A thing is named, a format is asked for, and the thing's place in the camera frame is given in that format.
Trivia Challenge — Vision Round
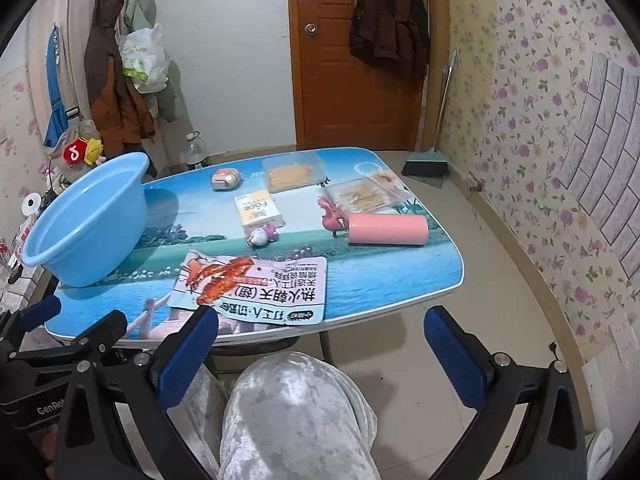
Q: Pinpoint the grey bag with blue strap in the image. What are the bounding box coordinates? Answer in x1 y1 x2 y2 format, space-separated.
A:
43 24 101 182

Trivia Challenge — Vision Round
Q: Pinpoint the pale green hanging garment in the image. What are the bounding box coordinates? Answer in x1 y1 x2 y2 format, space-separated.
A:
124 0 156 32

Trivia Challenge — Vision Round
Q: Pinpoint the green broom with dustpan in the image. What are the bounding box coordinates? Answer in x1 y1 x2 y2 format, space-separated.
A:
401 49 458 188

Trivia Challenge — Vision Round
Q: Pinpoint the white green plastic bag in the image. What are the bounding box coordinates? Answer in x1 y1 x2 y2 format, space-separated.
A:
119 24 169 94

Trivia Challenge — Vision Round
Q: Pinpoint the white tape roll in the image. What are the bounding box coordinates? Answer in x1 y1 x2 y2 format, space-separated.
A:
21 193 42 217

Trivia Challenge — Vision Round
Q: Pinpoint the pink cylindrical bottle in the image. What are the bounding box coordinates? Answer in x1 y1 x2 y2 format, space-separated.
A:
347 214 428 246

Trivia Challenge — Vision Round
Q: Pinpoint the light blue plastic basin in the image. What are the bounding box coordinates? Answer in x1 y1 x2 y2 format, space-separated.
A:
22 152 150 288

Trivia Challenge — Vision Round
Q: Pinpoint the cotton swab bag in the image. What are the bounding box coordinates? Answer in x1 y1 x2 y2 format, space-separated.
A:
324 171 410 214

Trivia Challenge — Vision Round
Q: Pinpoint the dark brown jacket on door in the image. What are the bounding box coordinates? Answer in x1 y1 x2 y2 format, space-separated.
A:
349 0 431 81

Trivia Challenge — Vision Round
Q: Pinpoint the folding table with scenic print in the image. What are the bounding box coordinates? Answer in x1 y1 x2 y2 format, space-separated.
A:
46 148 464 346

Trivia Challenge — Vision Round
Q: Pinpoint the yellow plush charm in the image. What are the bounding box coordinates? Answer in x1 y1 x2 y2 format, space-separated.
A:
84 138 103 166

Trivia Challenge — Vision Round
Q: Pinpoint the large water bottle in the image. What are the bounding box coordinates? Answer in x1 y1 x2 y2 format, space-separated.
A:
186 131 209 170

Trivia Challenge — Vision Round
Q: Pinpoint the cluttered side shelf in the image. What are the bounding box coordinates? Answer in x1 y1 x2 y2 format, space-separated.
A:
1 204 51 312

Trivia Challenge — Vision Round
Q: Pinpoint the brown orange hanging jacket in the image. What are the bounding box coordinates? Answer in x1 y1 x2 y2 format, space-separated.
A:
85 0 155 159

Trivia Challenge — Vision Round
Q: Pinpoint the crayfish snack packet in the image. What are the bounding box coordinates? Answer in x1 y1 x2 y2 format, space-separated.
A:
168 250 328 326

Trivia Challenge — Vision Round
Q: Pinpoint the yellow white face box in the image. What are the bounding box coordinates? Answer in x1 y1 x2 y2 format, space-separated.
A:
234 188 285 234

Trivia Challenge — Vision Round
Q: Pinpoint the hello kitty small toy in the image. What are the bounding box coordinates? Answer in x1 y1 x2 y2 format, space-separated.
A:
245 223 279 248

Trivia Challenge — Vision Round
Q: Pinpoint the brown wooden door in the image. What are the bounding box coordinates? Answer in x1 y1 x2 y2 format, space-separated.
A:
288 0 422 151

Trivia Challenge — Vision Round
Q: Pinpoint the clear toothpick box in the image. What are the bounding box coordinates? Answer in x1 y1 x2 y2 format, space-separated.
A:
262 151 330 193

